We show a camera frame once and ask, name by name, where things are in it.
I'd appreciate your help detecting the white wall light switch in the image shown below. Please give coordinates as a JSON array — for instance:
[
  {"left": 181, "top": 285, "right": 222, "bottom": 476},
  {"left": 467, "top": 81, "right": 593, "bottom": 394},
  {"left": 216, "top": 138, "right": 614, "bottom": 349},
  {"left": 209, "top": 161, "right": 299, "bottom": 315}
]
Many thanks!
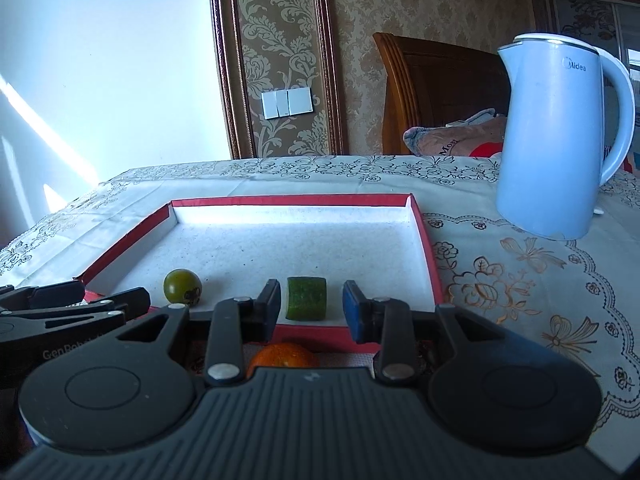
[{"left": 261, "top": 86, "right": 315, "bottom": 120}]

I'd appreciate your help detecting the light blue electric kettle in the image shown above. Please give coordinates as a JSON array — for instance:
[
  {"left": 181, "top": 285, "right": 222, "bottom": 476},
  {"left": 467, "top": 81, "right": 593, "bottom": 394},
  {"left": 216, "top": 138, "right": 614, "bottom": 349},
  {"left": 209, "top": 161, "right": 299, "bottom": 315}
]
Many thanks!
[{"left": 495, "top": 33, "right": 636, "bottom": 241}]

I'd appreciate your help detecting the green cucumber piece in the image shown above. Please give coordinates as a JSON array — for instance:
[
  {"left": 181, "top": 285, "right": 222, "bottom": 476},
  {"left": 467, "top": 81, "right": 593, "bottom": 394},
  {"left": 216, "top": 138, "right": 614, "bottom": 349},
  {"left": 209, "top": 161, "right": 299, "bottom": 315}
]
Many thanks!
[{"left": 286, "top": 276, "right": 327, "bottom": 321}]

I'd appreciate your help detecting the large orange mandarin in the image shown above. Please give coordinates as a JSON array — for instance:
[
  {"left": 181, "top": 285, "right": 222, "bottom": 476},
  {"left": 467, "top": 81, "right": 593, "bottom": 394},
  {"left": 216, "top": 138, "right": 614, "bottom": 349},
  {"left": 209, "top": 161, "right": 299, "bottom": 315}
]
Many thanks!
[{"left": 246, "top": 342, "right": 319, "bottom": 378}]

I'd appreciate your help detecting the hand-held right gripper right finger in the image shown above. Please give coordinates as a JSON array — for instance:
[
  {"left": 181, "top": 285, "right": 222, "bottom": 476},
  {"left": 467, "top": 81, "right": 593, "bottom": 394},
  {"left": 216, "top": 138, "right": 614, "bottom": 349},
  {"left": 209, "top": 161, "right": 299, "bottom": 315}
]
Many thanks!
[{"left": 342, "top": 281, "right": 513, "bottom": 387}]

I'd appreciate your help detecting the wooden framed wallpaper panel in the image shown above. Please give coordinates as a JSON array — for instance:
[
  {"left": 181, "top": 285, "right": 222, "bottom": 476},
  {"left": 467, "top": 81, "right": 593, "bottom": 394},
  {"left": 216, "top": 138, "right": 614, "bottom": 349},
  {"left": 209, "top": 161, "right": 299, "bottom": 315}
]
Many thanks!
[{"left": 206, "top": 0, "right": 347, "bottom": 160}]

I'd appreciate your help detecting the dark wardrobe with patterned doors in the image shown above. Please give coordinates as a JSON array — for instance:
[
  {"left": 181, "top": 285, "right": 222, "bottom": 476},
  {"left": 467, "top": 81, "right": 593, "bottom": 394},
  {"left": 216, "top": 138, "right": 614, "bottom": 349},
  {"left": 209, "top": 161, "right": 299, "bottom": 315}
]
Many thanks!
[{"left": 537, "top": 0, "right": 640, "bottom": 81}]

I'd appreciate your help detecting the shallow red cardboard box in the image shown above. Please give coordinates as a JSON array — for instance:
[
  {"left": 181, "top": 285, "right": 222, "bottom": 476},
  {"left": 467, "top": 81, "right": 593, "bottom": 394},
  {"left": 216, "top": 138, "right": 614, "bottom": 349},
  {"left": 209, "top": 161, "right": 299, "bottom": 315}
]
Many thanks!
[{"left": 74, "top": 193, "right": 453, "bottom": 348}]

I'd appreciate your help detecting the patterned pillow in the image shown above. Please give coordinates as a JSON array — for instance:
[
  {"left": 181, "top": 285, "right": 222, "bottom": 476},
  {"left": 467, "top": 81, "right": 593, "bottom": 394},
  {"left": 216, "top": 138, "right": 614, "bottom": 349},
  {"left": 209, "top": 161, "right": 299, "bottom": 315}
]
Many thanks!
[{"left": 402, "top": 109, "right": 507, "bottom": 158}]

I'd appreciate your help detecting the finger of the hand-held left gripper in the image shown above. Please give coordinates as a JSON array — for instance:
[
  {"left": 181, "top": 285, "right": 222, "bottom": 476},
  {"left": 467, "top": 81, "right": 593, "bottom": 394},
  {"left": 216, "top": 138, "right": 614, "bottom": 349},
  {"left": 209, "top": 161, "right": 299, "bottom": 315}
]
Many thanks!
[
  {"left": 0, "top": 280, "right": 87, "bottom": 311},
  {"left": 0, "top": 287, "right": 152, "bottom": 331}
]

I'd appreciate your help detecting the green tomato with dark calyx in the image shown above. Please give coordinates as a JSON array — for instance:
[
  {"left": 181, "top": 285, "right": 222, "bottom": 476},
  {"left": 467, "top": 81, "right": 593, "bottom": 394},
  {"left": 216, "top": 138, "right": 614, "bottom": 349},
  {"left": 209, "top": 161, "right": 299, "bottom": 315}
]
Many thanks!
[{"left": 163, "top": 268, "right": 203, "bottom": 305}]

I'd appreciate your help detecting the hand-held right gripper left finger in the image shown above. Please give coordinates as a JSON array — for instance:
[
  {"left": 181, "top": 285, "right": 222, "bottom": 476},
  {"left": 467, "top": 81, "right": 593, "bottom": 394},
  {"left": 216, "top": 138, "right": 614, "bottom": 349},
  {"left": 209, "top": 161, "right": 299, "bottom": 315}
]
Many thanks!
[{"left": 116, "top": 279, "right": 282, "bottom": 387}]

